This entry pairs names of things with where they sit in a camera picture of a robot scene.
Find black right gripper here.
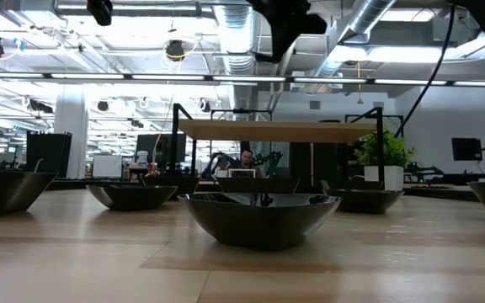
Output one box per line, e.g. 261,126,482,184
246,0,328,63

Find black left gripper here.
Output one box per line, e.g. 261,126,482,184
85,0,114,27

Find black leaf-shaped mini plate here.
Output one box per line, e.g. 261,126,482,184
85,183,179,212
178,192,344,253
324,189,405,215

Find long ceiling light strip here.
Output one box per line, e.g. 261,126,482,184
0,72,485,88

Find small wooden shelf black legs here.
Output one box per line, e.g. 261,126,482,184
169,103,405,190

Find black ceiling projector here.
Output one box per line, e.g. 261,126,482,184
27,98,54,114

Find person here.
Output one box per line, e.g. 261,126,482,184
237,149,264,178

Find white ceiling light panel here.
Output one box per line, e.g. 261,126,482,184
338,45,441,64

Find white laptop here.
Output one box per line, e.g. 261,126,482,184
227,167,257,179

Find white building column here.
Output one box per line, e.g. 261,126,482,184
54,94,89,180

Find black computer monitor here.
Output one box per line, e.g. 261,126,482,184
136,134,188,166

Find green plant in white pot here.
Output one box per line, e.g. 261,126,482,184
354,128,416,191

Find black partition panel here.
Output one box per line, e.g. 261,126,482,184
26,131,73,178

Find white board panel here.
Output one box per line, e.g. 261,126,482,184
92,154,124,179

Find black monitor on stand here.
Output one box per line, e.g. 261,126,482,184
451,137,483,162

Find black robot work table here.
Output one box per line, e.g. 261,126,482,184
402,162,485,185

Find silver spiral air duct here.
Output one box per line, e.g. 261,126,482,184
213,0,257,111

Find yellow hanging cord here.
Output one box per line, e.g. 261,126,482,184
354,61,365,105

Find long black arm cable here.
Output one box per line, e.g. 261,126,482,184
393,0,457,139

